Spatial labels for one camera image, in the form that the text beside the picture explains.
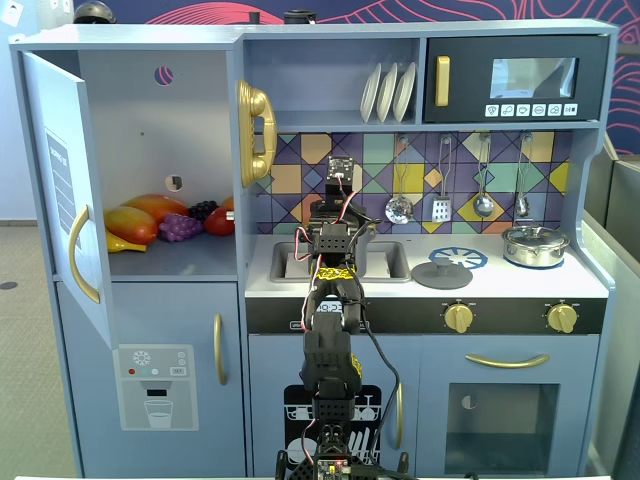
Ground gold curved door handle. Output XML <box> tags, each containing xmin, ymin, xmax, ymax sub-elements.
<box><xmin>68</xmin><ymin>204</ymin><xmax>102</xmax><ymax>305</ymax></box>

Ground steel skimmer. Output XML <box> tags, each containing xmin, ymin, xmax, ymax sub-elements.
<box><xmin>384</xmin><ymin>134</ymin><xmax>415</xmax><ymax>225</ymax></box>

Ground blue dishwasher door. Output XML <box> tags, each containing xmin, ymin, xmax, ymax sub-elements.
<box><xmin>248</xmin><ymin>334</ymin><xmax>420</xmax><ymax>477</ymax></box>

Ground red white servo wire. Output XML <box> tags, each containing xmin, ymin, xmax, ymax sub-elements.
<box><xmin>293</xmin><ymin>225</ymin><xmax>321</xmax><ymax>263</ymax></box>

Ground gold stove knob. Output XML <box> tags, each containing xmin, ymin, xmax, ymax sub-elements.
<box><xmin>443</xmin><ymin>299</ymin><xmax>476</xmax><ymax>334</ymax></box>
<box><xmin>545</xmin><ymin>301</ymin><xmax>579</xmax><ymax>335</ymax></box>

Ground controller board with red LED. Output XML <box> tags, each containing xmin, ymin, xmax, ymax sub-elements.
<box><xmin>313</xmin><ymin>458</ymin><xmax>351</xmax><ymax>480</ymax></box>

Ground yellow red toy mango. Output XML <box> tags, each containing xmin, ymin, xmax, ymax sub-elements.
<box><xmin>103</xmin><ymin>205</ymin><xmax>159</xmax><ymax>245</ymax></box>

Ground steel slotted spatula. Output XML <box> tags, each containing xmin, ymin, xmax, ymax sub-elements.
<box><xmin>431</xmin><ymin>134</ymin><xmax>457</xmax><ymax>224</ymax></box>

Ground gold dishwasher door handle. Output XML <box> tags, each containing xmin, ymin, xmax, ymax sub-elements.
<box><xmin>394</xmin><ymin>382</ymin><xmax>405</xmax><ymax>450</ymax></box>

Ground steel pot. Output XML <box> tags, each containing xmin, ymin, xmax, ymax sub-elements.
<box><xmin>501</xmin><ymin>234</ymin><xmax>571</xmax><ymax>268</ymax></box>

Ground blue oven door with window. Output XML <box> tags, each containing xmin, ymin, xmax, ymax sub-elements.
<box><xmin>418</xmin><ymin>334</ymin><xmax>600</xmax><ymax>476</ymax></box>

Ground white wall socket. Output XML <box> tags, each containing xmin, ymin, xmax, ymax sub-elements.
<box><xmin>0</xmin><ymin>0</ymin><xmax>25</xmax><ymax>26</ymax></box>

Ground black cylindrical object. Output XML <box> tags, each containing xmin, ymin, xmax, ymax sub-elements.
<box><xmin>283</xmin><ymin>8</ymin><xmax>319</xmax><ymax>26</ymax></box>

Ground gold freezer door handle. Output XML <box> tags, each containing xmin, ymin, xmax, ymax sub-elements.
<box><xmin>213</xmin><ymin>313</ymin><xmax>229</xmax><ymax>387</ymax></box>

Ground gray partition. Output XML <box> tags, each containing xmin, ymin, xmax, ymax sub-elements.
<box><xmin>579</xmin><ymin>134</ymin><xmax>640</xmax><ymax>469</ymax></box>

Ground yellow toy banana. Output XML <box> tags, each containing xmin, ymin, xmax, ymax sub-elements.
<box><xmin>107</xmin><ymin>232</ymin><xmax>149</xmax><ymax>254</ymax></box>

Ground blue tall cabinet door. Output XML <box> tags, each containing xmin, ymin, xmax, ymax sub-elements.
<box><xmin>20</xmin><ymin>51</ymin><xmax>115</xmax><ymax>352</ymax></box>

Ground blue freezer door with dispenser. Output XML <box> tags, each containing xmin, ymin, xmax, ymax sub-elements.
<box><xmin>55</xmin><ymin>280</ymin><xmax>241</xmax><ymax>476</ymax></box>

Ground steel pot lid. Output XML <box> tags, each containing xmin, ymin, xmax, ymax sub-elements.
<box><xmin>502</xmin><ymin>224</ymin><xmax>569</xmax><ymax>246</ymax></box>

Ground steel spoon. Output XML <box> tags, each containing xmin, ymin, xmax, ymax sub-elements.
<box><xmin>514</xmin><ymin>132</ymin><xmax>534</xmax><ymax>218</ymax></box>

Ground gray toy plate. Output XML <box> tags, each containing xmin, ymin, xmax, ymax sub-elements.
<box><xmin>375</xmin><ymin>62</ymin><xmax>400</xmax><ymax>124</ymax></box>
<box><xmin>392</xmin><ymin>61</ymin><xmax>417</xmax><ymax>124</ymax></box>
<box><xmin>359</xmin><ymin>63</ymin><xmax>383</xmax><ymax>124</ymax></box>

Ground gray sink basin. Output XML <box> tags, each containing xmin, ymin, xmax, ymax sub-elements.
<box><xmin>269</xmin><ymin>240</ymin><xmax>413</xmax><ymax>284</ymax></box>

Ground purple toy grapes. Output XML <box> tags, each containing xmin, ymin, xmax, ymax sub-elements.
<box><xmin>158</xmin><ymin>213</ymin><xmax>204</xmax><ymax>244</ymax></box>

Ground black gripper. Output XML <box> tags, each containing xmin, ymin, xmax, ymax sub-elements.
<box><xmin>309</xmin><ymin>155</ymin><xmax>367</xmax><ymax>229</ymax></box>

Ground orange red toy mango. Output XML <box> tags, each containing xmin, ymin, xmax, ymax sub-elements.
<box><xmin>122</xmin><ymin>193</ymin><xmax>190</xmax><ymax>226</ymax></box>

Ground black toy microwave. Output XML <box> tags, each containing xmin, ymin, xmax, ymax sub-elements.
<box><xmin>423</xmin><ymin>35</ymin><xmax>611</xmax><ymax>124</ymax></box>

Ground steel ladle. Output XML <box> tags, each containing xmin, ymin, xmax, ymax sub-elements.
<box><xmin>472</xmin><ymin>133</ymin><xmax>495</xmax><ymax>219</ymax></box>

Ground gold toy telephone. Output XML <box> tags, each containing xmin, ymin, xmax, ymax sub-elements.
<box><xmin>235</xmin><ymin>79</ymin><xmax>278</xmax><ymax>189</ymax></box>

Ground gold microwave handle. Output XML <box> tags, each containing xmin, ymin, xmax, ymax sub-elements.
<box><xmin>434</xmin><ymin>55</ymin><xmax>451</xmax><ymax>108</ymax></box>

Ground dark toy grapes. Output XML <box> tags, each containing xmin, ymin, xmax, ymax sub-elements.
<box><xmin>188</xmin><ymin>200</ymin><xmax>220</xmax><ymax>223</ymax></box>

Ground blue toy kitchen unit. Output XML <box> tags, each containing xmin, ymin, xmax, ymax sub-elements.
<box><xmin>8</xmin><ymin>18</ymin><xmax>621</xmax><ymax>479</ymax></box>

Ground black helmet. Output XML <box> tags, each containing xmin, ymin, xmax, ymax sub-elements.
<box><xmin>73</xmin><ymin>0</ymin><xmax>118</xmax><ymax>25</ymax></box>

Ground gray round lid with knob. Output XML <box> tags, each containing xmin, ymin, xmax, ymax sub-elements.
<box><xmin>410</xmin><ymin>259</ymin><xmax>474</xmax><ymax>291</ymax></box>

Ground black cable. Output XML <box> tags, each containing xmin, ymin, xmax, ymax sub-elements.
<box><xmin>349</xmin><ymin>294</ymin><xmax>404</xmax><ymax>471</ymax></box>

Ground gold oven door handle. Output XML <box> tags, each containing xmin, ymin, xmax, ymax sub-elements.
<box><xmin>464</xmin><ymin>353</ymin><xmax>551</xmax><ymax>371</ymax></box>

